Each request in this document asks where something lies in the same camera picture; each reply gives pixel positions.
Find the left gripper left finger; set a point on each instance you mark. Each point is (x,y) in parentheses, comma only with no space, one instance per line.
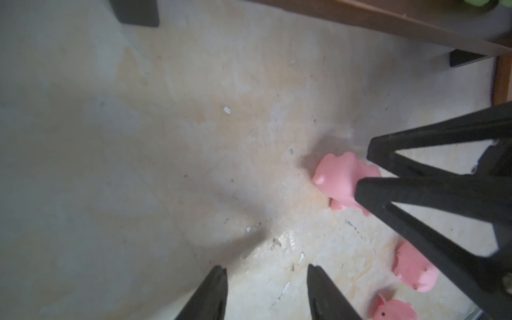
(209,300)

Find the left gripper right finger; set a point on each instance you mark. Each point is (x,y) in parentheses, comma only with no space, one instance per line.
(325,299)

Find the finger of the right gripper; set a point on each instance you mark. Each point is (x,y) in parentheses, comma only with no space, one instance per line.
(461,224)
(493,123)

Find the pink pig toy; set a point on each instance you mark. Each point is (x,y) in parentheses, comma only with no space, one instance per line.
(394,310)
(337,178)
(414,269)

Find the green truck pink drum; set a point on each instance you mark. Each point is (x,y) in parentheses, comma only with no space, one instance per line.
(481,3)

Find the brown wooden tray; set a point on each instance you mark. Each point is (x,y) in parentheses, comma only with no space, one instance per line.
(502,80)

